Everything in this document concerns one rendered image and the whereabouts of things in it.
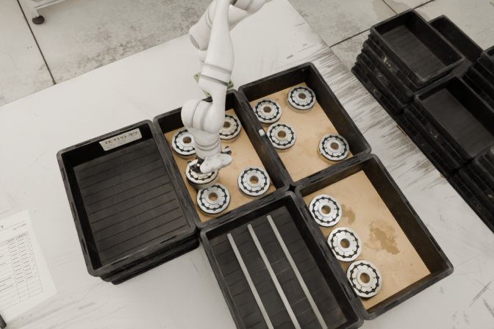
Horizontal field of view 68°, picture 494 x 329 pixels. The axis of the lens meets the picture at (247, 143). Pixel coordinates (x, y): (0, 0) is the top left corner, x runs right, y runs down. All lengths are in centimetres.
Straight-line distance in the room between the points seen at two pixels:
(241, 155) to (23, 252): 77
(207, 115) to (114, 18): 211
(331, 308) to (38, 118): 124
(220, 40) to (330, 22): 209
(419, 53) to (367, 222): 120
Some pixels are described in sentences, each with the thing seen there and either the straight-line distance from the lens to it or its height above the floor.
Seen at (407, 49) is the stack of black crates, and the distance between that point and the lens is 220.
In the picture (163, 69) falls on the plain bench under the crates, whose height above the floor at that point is 70.
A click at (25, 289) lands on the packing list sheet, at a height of 70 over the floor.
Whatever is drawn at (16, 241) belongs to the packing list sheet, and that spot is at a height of 70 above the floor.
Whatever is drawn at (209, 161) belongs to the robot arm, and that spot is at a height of 103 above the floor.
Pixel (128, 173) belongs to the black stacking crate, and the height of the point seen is 83.
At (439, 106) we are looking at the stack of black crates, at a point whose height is 38.
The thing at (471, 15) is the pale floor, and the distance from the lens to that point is 344.
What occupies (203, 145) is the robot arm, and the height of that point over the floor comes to 109.
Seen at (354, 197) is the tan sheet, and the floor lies 83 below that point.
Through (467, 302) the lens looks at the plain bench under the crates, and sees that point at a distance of 148.
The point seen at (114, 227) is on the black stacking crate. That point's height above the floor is 83.
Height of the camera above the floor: 195
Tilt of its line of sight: 62 degrees down
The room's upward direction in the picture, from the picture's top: 7 degrees clockwise
